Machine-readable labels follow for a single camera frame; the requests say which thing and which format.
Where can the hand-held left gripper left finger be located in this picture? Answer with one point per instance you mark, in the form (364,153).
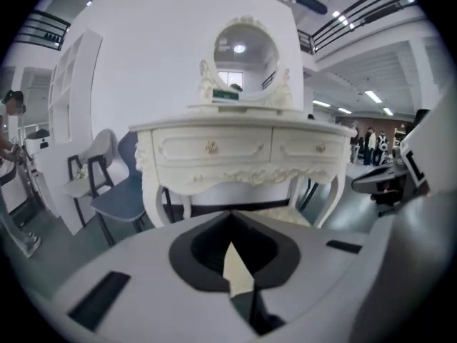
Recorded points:
(143,281)

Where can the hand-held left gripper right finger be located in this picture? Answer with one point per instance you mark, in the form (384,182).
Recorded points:
(321,281)

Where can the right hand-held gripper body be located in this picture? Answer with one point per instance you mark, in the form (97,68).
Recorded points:
(410,177)

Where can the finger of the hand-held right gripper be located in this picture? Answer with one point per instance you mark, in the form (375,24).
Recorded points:
(375,181)

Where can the cream stool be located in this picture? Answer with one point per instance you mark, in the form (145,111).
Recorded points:
(237,273)

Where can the cream ornate dressing table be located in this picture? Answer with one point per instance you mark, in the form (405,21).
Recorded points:
(214,166)

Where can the oval cream framed mirror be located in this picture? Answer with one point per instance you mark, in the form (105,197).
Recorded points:
(246,59)

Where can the blue chair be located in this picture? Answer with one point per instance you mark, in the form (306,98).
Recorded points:
(121,198)

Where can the small flower bouquet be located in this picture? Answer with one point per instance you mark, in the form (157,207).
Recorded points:
(81,174)

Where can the black balcony railing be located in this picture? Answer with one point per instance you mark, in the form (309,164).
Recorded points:
(43,30)
(357,13)

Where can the green box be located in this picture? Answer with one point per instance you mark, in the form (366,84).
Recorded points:
(225,95)

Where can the white cubby shelf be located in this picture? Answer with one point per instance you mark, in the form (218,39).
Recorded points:
(71,84)

